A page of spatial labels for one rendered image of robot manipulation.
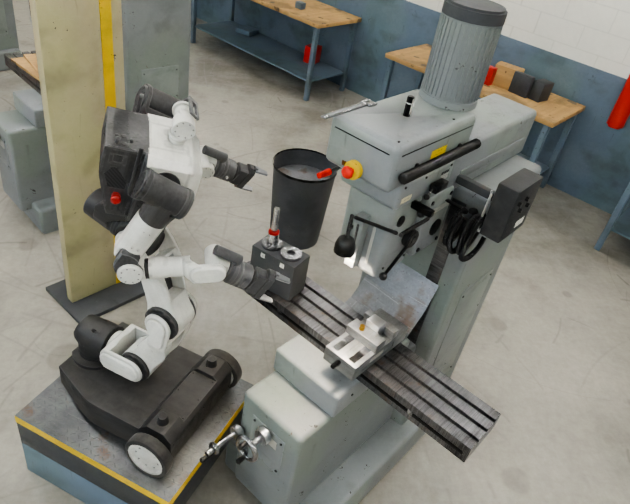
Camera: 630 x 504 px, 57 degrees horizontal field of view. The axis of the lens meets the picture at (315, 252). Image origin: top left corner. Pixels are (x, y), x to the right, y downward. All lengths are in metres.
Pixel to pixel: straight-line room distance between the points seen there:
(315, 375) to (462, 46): 1.30
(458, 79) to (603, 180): 4.37
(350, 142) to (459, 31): 0.49
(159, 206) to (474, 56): 1.07
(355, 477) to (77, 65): 2.35
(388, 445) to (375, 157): 1.70
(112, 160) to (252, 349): 2.01
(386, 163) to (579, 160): 4.67
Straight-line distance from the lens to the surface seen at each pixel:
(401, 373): 2.32
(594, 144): 6.19
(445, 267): 2.47
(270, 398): 2.38
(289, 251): 2.44
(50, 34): 3.03
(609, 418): 4.05
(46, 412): 2.81
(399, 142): 1.70
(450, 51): 1.97
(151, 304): 2.24
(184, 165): 1.79
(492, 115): 2.48
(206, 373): 2.61
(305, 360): 2.37
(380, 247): 2.00
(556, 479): 3.55
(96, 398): 2.60
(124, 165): 1.81
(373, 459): 2.96
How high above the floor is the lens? 2.58
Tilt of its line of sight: 36 degrees down
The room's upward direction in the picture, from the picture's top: 11 degrees clockwise
